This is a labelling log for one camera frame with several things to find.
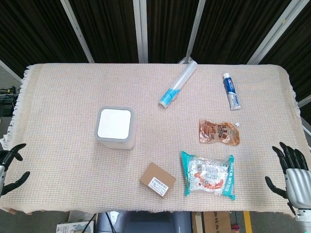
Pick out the printed white box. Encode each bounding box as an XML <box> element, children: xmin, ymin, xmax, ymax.
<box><xmin>56</xmin><ymin>210</ymin><xmax>98</xmax><ymax>233</ymax></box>

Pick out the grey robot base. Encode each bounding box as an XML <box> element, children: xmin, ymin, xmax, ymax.
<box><xmin>96</xmin><ymin>210</ymin><xmax>193</xmax><ymax>233</ymax></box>

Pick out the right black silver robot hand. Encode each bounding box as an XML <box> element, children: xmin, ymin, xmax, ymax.
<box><xmin>264</xmin><ymin>142</ymin><xmax>311</xmax><ymax>216</ymax></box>

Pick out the small brown cardboard box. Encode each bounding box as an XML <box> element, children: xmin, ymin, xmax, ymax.
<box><xmin>139</xmin><ymin>162</ymin><xmax>176</xmax><ymax>200</ymax></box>

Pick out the teal snack package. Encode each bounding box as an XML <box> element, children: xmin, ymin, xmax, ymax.
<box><xmin>181</xmin><ymin>150</ymin><xmax>236</xmax><ymax>201</ymax></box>

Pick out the beige woven tablecloth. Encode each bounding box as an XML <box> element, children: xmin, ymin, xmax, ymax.
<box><xmin>0</xmin><ymin>63</ymin><xmax>302</xmax><ymax>218</ymax></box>

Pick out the white square lidded bin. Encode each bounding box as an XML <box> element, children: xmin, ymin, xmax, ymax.
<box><xmin>94</xmin><ymin>106</ymin><xmax>136</xmax><ymax>150</ymax></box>

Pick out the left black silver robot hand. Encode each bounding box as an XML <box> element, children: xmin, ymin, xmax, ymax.
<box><xmin>0</xmin><ymin>143</ymin><xmax>31</xmax><ymax>198</ymax></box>

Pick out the orange brown sauce pouch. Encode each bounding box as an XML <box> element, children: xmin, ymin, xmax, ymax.
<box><xmin>199</xmin><ymin>118</ymin><xmax>241</xmax><ymax>147</ymax></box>

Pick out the brown cardboard carton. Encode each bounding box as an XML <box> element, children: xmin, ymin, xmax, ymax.
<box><xmin>191</xmin><ymin>210</ymin><xmax>232</xmax><ymax>233</ymax></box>

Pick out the clear roll with blue label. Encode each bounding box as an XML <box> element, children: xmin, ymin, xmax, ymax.
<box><xmin>158</xmin><ymin>60</ymin><xmax>198</xmax><ymax>108</ymax></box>

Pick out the blue white toothpaste tube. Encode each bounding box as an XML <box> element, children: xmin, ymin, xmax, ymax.
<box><xmin>222</xmin><ymin>73</ymin><xmax>242</xmax><ymax>111</ymax></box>

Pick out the black cable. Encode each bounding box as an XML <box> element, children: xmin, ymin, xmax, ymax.
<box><xmin>84</xmin><ymin>212</ymin><xmax>115</xmax><ymax>233</ymax></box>

